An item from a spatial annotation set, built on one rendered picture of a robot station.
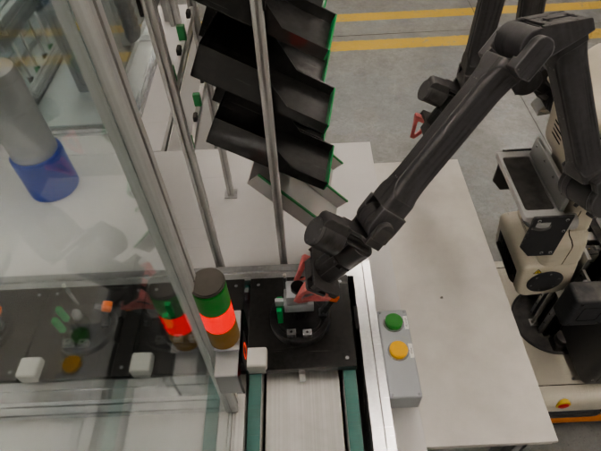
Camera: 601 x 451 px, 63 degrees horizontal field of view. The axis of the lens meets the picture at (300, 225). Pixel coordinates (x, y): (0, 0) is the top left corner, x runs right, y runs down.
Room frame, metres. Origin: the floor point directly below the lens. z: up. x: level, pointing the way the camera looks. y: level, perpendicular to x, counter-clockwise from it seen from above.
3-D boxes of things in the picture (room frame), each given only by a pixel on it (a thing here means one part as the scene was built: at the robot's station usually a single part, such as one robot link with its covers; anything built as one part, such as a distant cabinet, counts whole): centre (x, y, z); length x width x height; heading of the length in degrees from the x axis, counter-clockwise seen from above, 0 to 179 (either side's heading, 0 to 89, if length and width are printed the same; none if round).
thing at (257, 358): (0.48, 0.11, 0.97); 0.05 x 0.05 x 0.04; 89
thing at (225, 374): (0.39, 0.13, 1.29); 0.12 x 0.05 x 0.25; 179
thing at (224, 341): (0.39, 0.13, 1.28); 0.05 x 0.05 x 0.05
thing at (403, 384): (0.49, -0.20, 0.93); 0.21 x 0.07 x 0.06; 179
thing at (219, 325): (0.39, 0.13, 1.33); 0.05 x 0.05 x 0.05
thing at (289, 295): (0.57, 0.02, 1.08); 0.08 x 0.04 x 0.07; 90
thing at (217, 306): (0.39, 0.13, 1.38); 0.05 x 0.05 x 0.05
